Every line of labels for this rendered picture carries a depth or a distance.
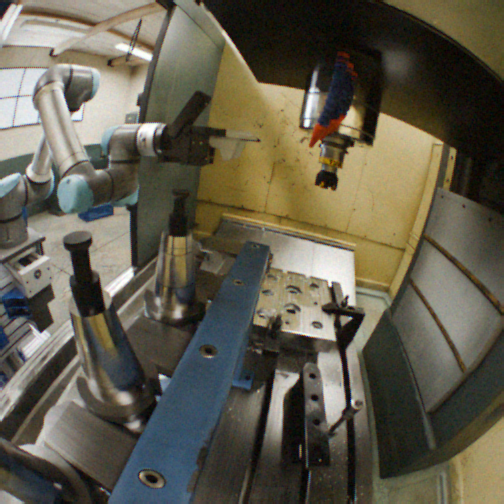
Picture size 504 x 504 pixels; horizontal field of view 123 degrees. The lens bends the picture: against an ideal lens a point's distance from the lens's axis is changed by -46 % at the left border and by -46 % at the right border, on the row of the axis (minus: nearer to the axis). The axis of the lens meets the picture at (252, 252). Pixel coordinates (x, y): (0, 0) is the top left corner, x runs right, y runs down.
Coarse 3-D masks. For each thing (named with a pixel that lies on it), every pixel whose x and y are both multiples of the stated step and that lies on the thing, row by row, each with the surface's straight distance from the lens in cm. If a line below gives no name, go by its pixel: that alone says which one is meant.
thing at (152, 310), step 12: (144, 300) 24; (204, 300) 24; (156, 312) 23; (168, 312) 23; (180, 312) 23; (192, 312) 23; (204, 312) 26; (168, 324) 23; (180, 324) 23; (192, 324) 24
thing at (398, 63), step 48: (240, 0) 30; (288, 0) 28; (336, 0) 27; (384, 0) 27; (432, 0) 31; (480, 0) 44; (240, 48) 44; (288, 48) 41; (384, 48) 34; (432, 48) 31; (480, 48) 32; (384, 96) 53; (432, 96) 45; (480, 96) 38; (480, 144) 63
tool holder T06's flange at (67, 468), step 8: (24, 448) 18; (32, 448) 18; (40, 448) 18; (40, 456) 18; (48, 456) 17; (56, 456) 17; (56, 464) 17; (64, 464) 17; (64, 472) 17; (72, 472) 16; (72, 480) 16; (80, 480) 16; (88, 480) 18; (80, 488) 16; (88, 488) 16; (96, 488) 18; (80, 496) 16; (88, 496) 16; (96, 496) 18
